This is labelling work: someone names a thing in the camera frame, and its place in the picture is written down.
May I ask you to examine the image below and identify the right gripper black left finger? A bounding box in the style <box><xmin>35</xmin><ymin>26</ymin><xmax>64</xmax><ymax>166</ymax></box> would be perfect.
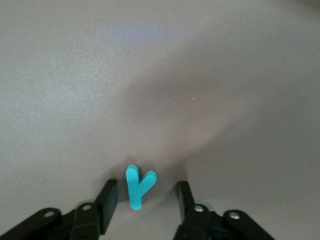
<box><xmin>0</xmin><ymin>178</ymin><xmax>119</xmax><ymax>240</ymax></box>

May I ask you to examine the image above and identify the brown table cover sheet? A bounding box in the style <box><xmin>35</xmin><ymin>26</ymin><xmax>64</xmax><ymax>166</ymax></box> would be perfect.
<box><xmin>0</xmin><ymin>0</ymin><xmax>320</xmax><ymax>240</ymax></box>

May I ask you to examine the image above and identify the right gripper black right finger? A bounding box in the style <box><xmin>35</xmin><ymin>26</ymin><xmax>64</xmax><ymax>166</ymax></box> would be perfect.
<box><xmin>176</xmin><ymin>180</ymin><xmax>276</xmax><ymax>240</ymax></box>

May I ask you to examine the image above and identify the teal foam letter y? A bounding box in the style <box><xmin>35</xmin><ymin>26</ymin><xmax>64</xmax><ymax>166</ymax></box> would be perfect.
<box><xmin>125</xmin><ymin>164</ymin><xmax>158</xmax><ymax>211</ymax></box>

